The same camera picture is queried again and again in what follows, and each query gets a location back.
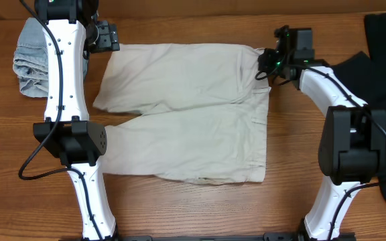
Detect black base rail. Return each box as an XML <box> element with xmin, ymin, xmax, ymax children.
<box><xmin>112</xmin><ymin>232</ymin><xmax>357</xmax><ymax>241</ymax></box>

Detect beige khaki shorts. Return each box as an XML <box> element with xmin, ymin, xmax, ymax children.
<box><xmin>93</xmin><ymin>44</ymin><xmax>271</xmax><ymax>185</ymax></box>

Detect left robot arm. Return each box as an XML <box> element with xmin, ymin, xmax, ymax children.
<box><xmin>31</xmin><ymin>0</ymin><xmax>120</xmax><ymax>240</ymax></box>

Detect folded light blue jeans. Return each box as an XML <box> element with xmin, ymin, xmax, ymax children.
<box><xmin>13</xmin><ymin>17</ymin><xmax>88</xmax><ymax>98</ymax></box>

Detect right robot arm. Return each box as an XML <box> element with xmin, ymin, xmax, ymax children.
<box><xmin>255</xmin><ymin>25</ymin><xmax>386</xmax><ymax>241</ymax></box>

